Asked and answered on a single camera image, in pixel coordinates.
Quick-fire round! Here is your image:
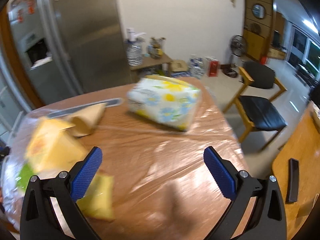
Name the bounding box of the glass jar with items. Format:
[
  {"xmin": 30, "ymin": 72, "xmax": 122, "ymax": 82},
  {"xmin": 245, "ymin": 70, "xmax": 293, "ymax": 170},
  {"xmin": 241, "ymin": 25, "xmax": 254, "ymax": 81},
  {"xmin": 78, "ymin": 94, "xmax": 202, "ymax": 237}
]
[{"xmin": 148, "ymin": 37, "xmax": 166, "ymax": 59}]

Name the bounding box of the red paper bag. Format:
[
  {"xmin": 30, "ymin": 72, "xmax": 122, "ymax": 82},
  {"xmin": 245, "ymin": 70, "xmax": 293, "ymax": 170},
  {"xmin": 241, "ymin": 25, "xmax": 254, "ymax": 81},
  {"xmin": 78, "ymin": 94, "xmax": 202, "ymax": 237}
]
[{"xmin": 206, "ymin": 57, "xmax": 220, "ymax": 77}]

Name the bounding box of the wooden cabinet with round mirror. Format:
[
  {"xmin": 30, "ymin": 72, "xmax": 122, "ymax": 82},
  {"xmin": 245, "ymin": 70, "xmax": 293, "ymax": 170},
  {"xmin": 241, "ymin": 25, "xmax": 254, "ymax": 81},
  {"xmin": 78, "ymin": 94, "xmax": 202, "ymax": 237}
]
[{"xmin": 243, "ymin": 0, "xmax": 276, "ymax": 61}]

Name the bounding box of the black standing fan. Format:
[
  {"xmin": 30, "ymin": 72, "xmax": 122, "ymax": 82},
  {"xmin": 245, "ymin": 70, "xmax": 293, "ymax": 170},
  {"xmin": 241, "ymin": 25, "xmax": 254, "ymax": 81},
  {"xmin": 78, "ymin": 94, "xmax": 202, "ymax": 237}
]
[{"xmin": 222, "ymin": 35, "xmax": 247, "ymax": 78}]

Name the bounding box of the stainless steel refrigerator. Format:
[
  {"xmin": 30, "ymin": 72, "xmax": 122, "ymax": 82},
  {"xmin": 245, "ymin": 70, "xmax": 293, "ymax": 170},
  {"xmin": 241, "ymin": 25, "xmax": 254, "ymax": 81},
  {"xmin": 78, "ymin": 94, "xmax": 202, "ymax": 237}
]
[{"xmin": 7, "ymin": 0, "xmax": 132, "ymax": 105}]

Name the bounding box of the small wooden side table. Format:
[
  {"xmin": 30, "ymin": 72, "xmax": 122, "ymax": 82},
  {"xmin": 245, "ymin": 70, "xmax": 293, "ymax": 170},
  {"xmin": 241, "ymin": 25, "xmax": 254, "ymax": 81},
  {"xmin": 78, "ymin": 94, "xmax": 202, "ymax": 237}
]
[{"xmin": 130, "ymin": 53, "xmax": 173, "ymax": 79}]

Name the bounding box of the grey plastic strip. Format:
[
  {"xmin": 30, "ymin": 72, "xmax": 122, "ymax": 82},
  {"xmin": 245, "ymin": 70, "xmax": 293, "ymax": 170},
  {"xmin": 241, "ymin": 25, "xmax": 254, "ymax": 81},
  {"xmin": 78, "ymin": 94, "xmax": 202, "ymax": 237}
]
[{"xmin": 46, "ymin": 98, "xmax": 123, "ymax": 119}]

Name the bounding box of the large water bottle with pump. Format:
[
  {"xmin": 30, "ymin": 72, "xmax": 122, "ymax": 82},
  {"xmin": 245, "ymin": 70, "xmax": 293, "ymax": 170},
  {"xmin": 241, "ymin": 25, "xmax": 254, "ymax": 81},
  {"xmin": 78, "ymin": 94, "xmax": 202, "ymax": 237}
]
[{"xmin": 126, "ymin": 28, "xmax": 146, "ymax": 67}]

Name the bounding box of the pack of water bottles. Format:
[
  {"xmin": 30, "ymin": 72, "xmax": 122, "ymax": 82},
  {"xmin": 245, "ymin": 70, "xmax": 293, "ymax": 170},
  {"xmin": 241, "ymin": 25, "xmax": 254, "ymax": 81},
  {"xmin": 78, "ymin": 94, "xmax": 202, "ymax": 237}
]
[{"xmin": 189, "ymin": 54, "xmax": 206, "ymax": 80}]

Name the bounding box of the black remote on table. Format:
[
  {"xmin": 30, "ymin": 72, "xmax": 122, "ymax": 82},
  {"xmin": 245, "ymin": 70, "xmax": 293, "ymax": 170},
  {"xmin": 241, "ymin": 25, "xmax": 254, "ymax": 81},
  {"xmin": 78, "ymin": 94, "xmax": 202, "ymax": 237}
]
[{"xmin": 286, "ymin": 158, "xmax": 299, "ymax": 203}]

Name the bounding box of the yellow coffee box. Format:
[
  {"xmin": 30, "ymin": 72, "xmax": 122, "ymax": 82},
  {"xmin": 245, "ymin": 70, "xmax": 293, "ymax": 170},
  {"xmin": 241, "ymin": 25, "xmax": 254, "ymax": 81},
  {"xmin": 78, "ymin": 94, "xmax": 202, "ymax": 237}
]
[{"xmin": 25, "ymin": 117, "xmax": 88, "ymax": 173}]

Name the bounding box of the brown paper cup lying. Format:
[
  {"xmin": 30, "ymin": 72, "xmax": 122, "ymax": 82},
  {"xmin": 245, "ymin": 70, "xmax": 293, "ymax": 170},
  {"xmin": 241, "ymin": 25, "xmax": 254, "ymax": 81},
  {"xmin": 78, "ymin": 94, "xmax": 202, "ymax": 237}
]
[{"xmin": 65, "ymin": 103, "xmax": 106, "ymax": 137}]

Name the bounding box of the cardboard box on floor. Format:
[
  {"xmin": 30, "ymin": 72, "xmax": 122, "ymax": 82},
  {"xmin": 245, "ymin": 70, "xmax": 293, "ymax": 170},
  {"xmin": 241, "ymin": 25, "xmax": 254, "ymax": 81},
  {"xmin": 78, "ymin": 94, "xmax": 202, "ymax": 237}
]
[{"xmin": 169, "ymin": 60, "xmax": 189, "ymax": 73}]

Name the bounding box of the wooden chair black cushion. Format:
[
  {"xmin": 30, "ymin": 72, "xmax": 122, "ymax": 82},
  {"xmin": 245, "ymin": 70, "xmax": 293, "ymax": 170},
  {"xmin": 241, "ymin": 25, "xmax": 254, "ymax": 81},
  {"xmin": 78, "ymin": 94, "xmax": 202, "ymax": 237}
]
[{"xmin": 222, "ymin": 61, "xmax": 287, "ymax": 151}]

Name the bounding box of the floral tissue pack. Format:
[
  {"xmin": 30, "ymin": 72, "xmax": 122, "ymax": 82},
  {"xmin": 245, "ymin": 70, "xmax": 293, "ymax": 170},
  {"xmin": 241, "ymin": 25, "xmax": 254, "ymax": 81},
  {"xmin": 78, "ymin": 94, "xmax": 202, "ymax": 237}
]
[{"xmin": 127, "ymin": 75, "xmax": 202, "ymax": 131}]

